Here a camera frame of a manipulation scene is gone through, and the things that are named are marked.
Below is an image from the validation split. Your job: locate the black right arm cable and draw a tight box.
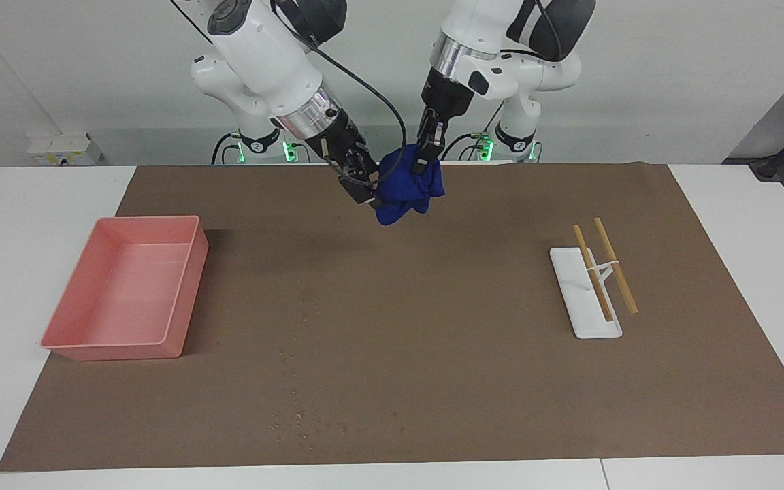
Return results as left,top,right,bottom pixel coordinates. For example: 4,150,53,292
169,0,408,189

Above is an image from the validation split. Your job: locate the white wall socket box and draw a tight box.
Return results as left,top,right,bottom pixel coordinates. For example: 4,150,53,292
28,134,102,166

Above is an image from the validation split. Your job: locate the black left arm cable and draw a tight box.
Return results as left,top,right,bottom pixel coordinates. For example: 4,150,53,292
497,0,565,64

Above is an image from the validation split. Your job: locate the white rack with wooden bars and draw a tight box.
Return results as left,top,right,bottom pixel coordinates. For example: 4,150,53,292
549,216,640,340

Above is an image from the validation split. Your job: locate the black base cable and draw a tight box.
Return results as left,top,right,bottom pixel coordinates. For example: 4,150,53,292
440,102,506,163
211,132,242,165

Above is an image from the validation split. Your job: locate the brown table mat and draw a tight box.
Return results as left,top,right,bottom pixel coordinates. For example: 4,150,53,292
0,162,784,472

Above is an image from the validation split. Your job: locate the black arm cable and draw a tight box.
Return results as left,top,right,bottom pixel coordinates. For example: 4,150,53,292
169,0,408,189
497,0,565,64

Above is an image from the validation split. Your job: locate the pink plastic bin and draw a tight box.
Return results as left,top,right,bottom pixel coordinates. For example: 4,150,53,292
39,215,210,361

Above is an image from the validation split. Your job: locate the blue towel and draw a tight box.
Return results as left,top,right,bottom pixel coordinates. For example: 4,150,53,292
374,143,446,227

